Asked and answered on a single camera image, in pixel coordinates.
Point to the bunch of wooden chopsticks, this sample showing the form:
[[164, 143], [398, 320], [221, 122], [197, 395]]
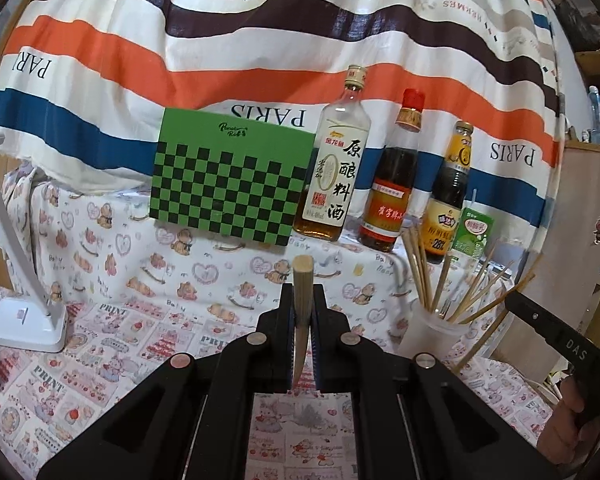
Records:
[[422, 285]]

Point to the dark oyster sauce bottle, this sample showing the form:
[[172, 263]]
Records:
[[442, 220]]

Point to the green checkered box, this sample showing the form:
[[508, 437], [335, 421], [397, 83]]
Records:
[[220, 180]]

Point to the green milk drink carton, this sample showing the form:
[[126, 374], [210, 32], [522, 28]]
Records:
[[472, 235]]

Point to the single bamboo chopstick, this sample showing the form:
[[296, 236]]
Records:
[[302, 285]]

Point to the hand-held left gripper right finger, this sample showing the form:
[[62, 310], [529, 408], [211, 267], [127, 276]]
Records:
[[330, 330]]

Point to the striped cloth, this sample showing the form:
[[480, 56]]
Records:
[[130, 60]]

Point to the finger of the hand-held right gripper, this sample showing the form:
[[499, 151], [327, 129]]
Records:
[[527, 312]]

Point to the clear cooking wine bottle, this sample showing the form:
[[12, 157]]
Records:
[[337, 180]]

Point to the red-capped sesame oil bottle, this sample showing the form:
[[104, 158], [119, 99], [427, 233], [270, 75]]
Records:
[[387, 200]]

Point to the white desk lamp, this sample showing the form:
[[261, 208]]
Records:
[[25, 325]]

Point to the person's right hand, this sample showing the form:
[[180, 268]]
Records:
[[560, 425]]

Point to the pink printed tablecloth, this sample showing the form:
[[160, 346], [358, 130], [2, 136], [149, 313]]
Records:
[[105, 360]]

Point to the translucent plastic cup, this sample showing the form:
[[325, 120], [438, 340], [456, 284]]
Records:
[[425, 335]]

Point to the bear-print cloth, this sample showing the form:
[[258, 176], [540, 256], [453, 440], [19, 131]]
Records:
[[130, 260]]

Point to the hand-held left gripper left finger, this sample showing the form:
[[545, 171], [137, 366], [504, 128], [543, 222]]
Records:
[[280, 330]]

